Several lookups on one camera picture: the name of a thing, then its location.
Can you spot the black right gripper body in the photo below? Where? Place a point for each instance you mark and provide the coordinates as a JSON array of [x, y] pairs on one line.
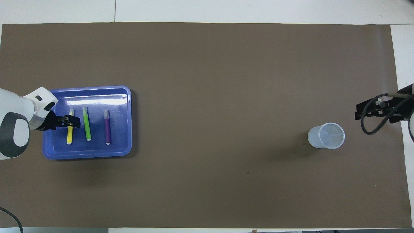
[[396, 111]]

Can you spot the translucent plastic cup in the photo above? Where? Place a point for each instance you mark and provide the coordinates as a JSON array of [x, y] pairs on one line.
[[326, 136]]

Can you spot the green pen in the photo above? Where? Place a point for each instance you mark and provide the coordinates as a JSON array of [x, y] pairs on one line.
[[86, 124]]

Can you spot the yellow pen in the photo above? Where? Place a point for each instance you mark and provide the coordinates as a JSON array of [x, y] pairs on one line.
[[70, 136]]

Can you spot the brown table mat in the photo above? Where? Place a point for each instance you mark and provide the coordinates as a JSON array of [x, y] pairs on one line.
[[207, 129]]

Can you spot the purple pen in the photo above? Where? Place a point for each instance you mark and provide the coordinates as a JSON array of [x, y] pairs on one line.
[[107, 127]]

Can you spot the blue plastic tray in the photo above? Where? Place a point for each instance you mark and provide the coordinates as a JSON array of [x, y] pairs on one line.
[[119, 129]]

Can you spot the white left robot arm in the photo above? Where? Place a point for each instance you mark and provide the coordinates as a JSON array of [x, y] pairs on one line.
[[16, 123]]

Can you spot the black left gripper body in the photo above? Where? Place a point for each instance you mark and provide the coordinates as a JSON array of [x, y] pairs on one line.
[[47, 122]]

